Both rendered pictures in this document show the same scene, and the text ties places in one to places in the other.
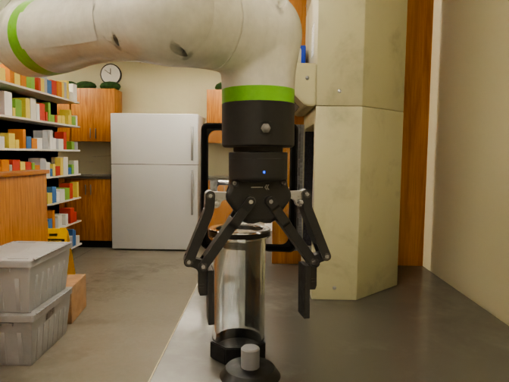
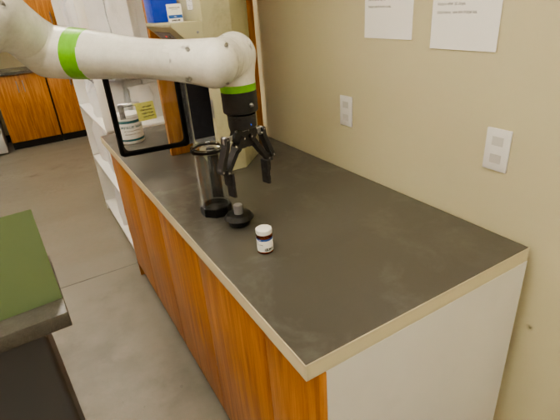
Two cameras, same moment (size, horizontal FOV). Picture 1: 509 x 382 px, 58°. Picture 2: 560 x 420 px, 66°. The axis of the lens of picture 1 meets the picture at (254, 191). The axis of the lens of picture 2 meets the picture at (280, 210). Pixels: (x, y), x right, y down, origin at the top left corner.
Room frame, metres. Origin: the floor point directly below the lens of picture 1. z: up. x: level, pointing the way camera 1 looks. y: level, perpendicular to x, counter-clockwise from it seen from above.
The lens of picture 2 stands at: (-0.43, 0.49, 1.56)
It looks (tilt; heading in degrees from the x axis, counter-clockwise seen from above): 26 degrees down; 330
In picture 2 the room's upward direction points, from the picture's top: 4 degrees counter-clockwise
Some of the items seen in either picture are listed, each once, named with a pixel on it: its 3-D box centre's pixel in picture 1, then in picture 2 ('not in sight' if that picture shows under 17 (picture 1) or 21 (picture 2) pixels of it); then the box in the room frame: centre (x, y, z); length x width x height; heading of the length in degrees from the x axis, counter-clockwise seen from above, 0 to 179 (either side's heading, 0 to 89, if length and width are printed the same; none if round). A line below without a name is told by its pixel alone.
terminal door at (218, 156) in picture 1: (248, 187); (147, 106); (1.44, 0.02, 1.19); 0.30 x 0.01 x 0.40; 82
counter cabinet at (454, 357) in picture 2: not in sight; (250, 270); (1.09, -0.21, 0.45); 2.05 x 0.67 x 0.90; 179
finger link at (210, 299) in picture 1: (210, 294); (231, 184); (0.58, 0.06, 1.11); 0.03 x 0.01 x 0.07; 11
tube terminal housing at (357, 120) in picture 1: (354, 143); (222, 67); (1.26, -0.27, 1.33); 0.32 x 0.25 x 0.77; 179
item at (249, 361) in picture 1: (250, 368); (238, 213); (0.67, 0.00, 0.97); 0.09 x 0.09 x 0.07
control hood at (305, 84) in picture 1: (288, 92); (173, 36); (1.27, -0.09, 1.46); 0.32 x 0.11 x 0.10; 179
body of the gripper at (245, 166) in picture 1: (257, 186); (242, 129); (0.59, 0.00, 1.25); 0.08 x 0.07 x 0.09; 101
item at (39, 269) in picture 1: (23, 273); not in sight; (2.95, 1.50, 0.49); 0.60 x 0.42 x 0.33; 179
